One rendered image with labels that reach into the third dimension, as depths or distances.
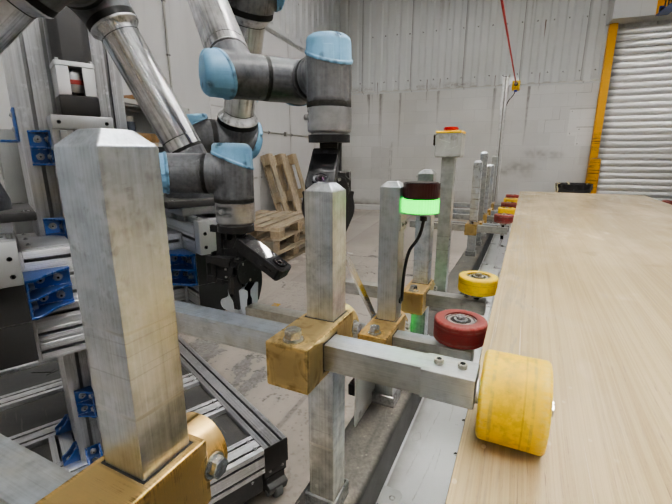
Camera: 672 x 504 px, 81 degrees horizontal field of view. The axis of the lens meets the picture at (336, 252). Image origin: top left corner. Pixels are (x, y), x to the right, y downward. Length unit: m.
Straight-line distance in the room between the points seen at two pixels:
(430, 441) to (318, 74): 0.69
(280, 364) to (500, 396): 0.21
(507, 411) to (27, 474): 0.34
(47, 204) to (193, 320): 0.84
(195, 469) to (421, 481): 0.53
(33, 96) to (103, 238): 1.09
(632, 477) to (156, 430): 0.37
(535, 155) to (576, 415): 8.07
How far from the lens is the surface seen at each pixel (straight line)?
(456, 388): 0.39
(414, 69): 8.68
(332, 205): 0.42
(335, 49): 0.68
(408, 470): 0.79
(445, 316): 0.66
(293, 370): 0.41
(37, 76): 1.31
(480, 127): 8.43
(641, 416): 0.52
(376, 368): 0.41
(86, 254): 0.24
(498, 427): 0.38
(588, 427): 0.48
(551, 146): 8.52
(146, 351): 0.25
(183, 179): 0.77
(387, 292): 0.69
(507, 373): 0.38
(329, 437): 0.54
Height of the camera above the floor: 1.15
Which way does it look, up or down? 14 degrees down
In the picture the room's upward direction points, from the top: straight up
